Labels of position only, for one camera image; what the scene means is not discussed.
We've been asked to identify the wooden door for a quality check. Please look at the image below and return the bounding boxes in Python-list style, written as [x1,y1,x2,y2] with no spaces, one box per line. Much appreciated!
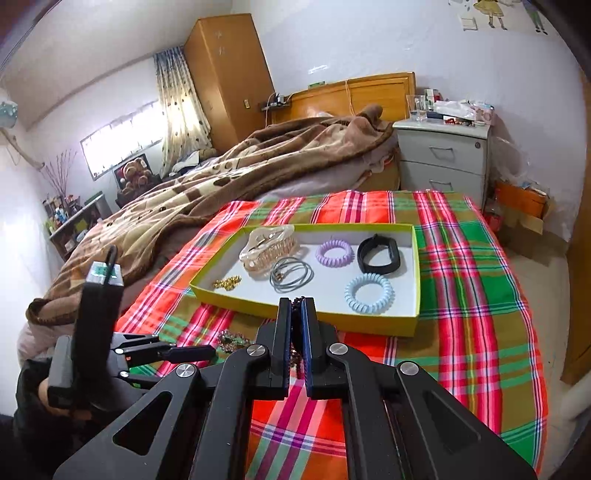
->
[561,77,590,385]

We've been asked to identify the grey elastic hair ties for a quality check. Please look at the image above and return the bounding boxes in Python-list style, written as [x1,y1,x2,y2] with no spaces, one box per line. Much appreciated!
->
[268,256,316,295]

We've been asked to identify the teddy bear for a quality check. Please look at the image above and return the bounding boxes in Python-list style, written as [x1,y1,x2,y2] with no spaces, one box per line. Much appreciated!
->
[122,158,152,194]

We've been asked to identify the drinking glass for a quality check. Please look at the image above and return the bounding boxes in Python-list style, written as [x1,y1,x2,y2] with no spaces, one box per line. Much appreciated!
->
[406,94,428,122]

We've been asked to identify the black wristband watch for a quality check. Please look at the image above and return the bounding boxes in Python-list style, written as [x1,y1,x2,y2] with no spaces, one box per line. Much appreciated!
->
[356,234,402,276]

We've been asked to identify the gold chain jewelry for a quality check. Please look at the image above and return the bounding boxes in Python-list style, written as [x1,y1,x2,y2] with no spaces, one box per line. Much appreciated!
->
[212,275,242,291]

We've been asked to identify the purple spiral hair tie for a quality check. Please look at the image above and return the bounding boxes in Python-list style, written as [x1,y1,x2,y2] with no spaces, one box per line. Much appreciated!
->
[314,238,356,269]

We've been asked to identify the red green plaid cloth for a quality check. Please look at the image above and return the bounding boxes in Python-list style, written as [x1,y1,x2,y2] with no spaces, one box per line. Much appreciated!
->
[112,189,551,480]

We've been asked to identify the person's left hand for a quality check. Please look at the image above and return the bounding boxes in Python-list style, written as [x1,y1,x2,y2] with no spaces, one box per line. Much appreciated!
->
[37,378,92,421]

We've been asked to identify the translucent beige hair claw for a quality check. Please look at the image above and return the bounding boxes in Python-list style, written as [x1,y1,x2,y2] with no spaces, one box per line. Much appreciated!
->
[238,224,298,274]

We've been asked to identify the light blue spiral hair tie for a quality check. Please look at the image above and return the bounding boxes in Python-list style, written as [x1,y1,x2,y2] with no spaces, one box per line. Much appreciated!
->
[344,272,395,316]

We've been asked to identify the patterned window curtain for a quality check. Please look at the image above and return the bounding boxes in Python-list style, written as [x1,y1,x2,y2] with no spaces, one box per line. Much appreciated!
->
[153,47,212,177]

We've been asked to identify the orange cardboard box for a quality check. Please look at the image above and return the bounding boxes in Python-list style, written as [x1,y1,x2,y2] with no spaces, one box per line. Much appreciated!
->
[494,180,548,220]

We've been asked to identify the grey bedside cabinet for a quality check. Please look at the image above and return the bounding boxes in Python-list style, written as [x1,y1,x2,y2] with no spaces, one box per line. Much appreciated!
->
[394,119,491,207]

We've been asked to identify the yellow-green shallow box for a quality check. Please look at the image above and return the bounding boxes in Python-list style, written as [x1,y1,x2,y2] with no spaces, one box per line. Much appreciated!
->
[190,224,421,337]

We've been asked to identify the wooden headboard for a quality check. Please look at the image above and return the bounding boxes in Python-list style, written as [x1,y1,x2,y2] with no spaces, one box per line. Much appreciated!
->
[270,72,416,123]

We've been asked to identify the brown fleece blanket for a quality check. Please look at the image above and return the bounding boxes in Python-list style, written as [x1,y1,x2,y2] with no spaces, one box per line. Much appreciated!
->
[26,104,393,326]

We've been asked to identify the wooden wardrobe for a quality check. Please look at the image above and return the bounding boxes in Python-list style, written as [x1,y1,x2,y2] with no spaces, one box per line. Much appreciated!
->
[183,14,274,153]

